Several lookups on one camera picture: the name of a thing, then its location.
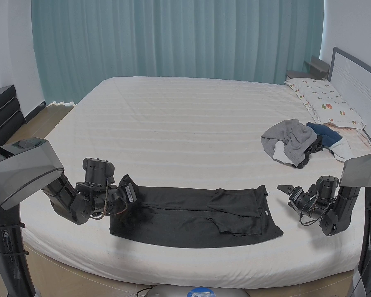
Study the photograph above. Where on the bed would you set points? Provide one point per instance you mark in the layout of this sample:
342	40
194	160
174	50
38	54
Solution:
173	128

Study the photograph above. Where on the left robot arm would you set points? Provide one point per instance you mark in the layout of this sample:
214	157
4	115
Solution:
18	165

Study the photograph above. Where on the pile of clothes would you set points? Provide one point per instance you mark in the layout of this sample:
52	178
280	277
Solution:
293	141

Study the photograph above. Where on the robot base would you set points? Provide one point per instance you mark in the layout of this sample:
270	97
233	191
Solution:
198	291

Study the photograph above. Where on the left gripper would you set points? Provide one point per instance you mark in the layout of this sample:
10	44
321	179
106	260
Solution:
120	196

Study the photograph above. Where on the grey bedside table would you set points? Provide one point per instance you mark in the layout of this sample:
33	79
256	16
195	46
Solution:
313	65

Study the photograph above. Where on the black chest of drawers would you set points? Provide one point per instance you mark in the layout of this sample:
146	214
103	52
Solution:
1	116

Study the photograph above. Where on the black T-shirt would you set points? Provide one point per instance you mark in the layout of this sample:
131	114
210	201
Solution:
198	215

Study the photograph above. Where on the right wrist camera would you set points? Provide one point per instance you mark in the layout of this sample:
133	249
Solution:
312	188

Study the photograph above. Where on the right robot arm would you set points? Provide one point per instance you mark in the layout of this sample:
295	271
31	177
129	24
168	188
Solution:
349	178

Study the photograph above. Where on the blue-green curtain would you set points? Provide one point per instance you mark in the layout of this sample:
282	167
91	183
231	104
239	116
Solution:
173	26

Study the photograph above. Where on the white printed pillow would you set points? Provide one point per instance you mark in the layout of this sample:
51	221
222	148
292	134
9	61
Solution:
324	101

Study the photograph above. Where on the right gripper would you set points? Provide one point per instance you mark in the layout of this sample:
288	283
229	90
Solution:
301	200

